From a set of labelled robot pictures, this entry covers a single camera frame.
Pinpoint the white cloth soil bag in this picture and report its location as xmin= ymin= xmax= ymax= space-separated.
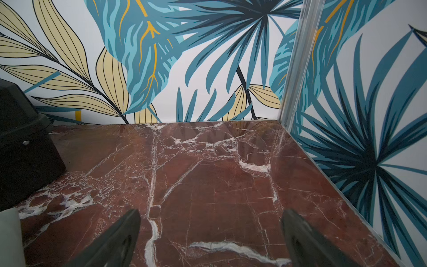
xmin=1 ymin=208 xmax=26 ymax=267

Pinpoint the black yellow plastic toolbox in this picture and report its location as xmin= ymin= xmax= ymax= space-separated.
xmin=1 ymin=80 xmax=66 ymax=210

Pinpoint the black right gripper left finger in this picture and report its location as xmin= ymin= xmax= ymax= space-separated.
xmin=68 ymin=209 xmax=141 ymax=267

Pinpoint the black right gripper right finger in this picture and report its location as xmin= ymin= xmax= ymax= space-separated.
xmin=281 ymin=209 xmax=359 ymax=267

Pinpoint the right aluminium corner post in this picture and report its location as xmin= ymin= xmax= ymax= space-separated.
xmin=279 ymin=0 xmax=325 ymax=132

